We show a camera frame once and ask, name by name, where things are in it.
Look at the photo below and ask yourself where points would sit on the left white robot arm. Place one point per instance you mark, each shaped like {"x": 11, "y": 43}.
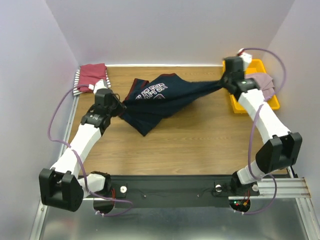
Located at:
{"x": 60, "y": 186}

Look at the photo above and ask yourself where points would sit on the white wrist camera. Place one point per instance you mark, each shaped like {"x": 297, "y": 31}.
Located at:
{"x": 101, "y": 84}
{"x": 246, "y": 56}

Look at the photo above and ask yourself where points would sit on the yellow plastic tray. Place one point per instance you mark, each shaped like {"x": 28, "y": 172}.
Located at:
{"x": 256, "y": 66}

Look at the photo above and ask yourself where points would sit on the aluminium frame rail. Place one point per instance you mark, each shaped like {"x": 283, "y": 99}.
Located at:
{"x": 42, "y": 209}

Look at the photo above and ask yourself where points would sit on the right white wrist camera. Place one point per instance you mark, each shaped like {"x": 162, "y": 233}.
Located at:
{"x": 246, "y": 56}

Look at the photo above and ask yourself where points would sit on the folded red tank top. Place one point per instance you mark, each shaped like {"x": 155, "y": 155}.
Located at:
{"x": 99, "y": 69}

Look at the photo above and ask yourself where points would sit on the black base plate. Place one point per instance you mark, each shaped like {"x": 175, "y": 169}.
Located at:
{"x": 178, "y": 191}

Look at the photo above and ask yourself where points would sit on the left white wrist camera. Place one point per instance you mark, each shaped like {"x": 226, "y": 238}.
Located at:
{"x": 101, "y": 84}

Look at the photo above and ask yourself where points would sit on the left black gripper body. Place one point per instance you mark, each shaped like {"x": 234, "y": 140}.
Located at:
{"x": 110, "y": 111}

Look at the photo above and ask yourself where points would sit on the pink crumpled tank top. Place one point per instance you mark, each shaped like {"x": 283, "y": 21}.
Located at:
{"x": 265, "y": 83}

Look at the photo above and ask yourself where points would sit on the navy basketball jersey 23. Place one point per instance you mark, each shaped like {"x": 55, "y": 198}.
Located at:
{"x": 148, "y": 102}

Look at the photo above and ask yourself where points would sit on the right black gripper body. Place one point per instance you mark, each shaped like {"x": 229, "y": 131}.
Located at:
{"x": 226, "y": 81}

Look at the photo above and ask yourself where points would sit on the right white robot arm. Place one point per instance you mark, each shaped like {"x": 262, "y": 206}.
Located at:
{"x": 281, "y": 146}

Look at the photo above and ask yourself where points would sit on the folded striped tank top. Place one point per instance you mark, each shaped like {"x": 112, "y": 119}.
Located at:
{"x": 85, "y": 83}

